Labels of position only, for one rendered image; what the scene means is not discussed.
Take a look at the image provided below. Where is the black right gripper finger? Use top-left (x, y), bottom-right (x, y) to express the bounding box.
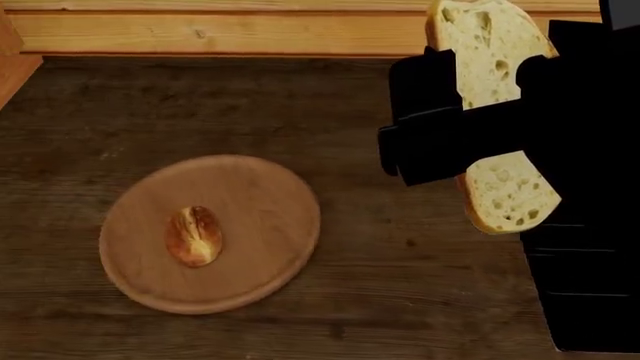
top-left (389, 45), bottom-right (465, 122)
top-left (517, 54), bottom-right (562, 102)

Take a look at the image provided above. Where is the white bread slice with holes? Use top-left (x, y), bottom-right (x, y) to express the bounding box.
top-left (424, 0), bottom-right (564, 236)

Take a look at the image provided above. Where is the round wooden cutting board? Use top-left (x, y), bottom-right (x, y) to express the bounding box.
top-left (98, 153), bottom-right (323, 316)

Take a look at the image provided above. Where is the golden brown bread roll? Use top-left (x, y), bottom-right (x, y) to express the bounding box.
top-left (164, 204), bottom-right (225, 269)

